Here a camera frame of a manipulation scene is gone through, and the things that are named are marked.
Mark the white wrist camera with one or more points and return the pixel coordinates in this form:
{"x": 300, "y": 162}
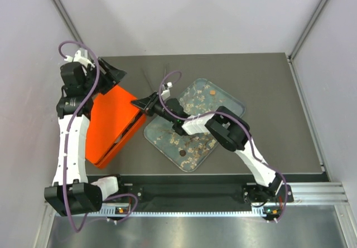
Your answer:
{"x": 165, "y": 90}
{"x": 80, "y": 56}

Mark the silver metal tongs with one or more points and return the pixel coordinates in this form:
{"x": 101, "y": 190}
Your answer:
{"x": 149, "y": 81}

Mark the blossom pattern serving tray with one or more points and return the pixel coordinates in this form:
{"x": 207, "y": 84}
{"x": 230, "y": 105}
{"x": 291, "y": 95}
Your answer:
{"x": 195, "y": 99}

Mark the orange box lid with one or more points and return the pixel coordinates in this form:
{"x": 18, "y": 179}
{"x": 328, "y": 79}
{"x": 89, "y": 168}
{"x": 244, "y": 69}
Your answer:
{"x": 111, "y": 115}

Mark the orange chocolate box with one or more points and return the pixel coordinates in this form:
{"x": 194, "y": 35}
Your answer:
{"x": 107, "y": 138}

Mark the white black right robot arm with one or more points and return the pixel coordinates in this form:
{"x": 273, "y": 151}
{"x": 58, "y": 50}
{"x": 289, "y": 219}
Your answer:
{"x": 229, "y": 130}

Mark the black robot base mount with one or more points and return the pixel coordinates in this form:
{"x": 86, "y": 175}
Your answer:
{"x": 183, "y": 187}

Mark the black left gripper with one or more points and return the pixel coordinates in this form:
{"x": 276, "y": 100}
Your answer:
{"x": 112, "y": 77}

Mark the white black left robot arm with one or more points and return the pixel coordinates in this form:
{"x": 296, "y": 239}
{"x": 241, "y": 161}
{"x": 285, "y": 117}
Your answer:
{"x": 70, "y": 192}

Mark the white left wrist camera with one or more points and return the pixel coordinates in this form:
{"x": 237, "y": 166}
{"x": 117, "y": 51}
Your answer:
{"x": 80, "y": 56}

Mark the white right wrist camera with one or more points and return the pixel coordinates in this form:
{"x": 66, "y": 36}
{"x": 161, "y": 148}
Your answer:
{"x": 165, "y": 90}

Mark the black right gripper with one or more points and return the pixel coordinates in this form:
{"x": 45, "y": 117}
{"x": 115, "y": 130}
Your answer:
{"x": 145, "y": 103}

